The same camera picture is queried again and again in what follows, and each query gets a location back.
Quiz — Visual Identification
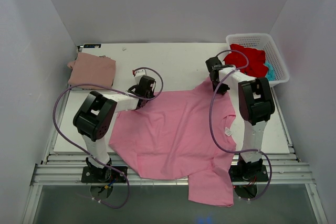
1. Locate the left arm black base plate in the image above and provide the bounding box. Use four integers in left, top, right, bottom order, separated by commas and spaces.
81, 166, 128, 184

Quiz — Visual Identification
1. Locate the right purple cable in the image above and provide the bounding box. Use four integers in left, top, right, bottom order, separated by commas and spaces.
208, 49, 273, 201

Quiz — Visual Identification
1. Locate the folded dusty pink t shirt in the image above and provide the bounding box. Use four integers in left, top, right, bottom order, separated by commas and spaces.
67, 52, 116, 90

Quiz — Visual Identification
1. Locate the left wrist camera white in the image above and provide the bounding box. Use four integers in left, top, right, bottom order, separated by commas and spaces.
132, 69, 146, 82

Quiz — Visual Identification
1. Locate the teal t shirt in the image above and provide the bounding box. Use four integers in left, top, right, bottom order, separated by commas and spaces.
264, 61, 276, 81

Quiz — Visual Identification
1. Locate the aluminium rail frame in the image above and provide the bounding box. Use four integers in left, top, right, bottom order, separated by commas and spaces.
33, 81, 317, 223

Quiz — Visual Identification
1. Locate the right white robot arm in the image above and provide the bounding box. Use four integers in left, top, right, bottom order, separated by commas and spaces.
205, 56, 275, 182

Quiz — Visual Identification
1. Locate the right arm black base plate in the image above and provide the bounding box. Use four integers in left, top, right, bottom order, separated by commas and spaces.
229, 158, 269, 182

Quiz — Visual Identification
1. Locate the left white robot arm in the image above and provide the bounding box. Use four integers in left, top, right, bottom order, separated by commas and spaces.
73, 75, 156, 182

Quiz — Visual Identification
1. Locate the blue label sticker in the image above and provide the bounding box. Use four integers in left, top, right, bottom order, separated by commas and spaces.
82, 44, 101, 49

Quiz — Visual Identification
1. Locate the red t shirt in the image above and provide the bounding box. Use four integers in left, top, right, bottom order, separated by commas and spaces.
224, 44, 268, 78

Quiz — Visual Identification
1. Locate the white plastic mesh basket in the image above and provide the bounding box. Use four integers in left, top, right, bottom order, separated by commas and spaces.
226, 33, 290, 87

